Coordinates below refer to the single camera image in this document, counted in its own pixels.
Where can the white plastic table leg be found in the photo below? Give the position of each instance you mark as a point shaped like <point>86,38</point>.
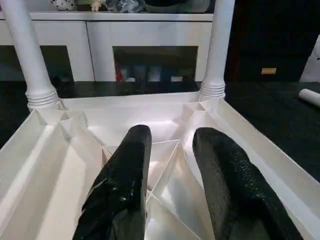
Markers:
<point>311,97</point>
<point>30,55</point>
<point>219,45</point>

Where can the small tan label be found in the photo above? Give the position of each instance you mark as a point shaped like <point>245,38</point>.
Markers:
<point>268,71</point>

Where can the small red item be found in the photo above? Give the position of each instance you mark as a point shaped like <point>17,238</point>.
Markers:
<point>119,75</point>

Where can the white plastic table top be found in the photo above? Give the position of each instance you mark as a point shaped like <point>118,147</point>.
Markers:
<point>60,165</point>

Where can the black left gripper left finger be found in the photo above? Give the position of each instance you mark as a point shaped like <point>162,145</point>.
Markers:
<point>120,195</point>

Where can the grey clutter pile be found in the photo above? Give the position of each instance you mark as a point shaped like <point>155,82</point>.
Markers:
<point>100,5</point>

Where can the black work mat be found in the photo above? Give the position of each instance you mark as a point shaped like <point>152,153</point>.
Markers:
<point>280,115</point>

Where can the grey bag on cabinet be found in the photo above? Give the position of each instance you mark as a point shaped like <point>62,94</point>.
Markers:
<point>175,5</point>

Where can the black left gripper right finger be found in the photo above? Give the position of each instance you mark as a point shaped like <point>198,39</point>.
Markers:
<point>240,195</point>

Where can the white cabinet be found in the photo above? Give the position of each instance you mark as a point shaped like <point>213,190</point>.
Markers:
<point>150,32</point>

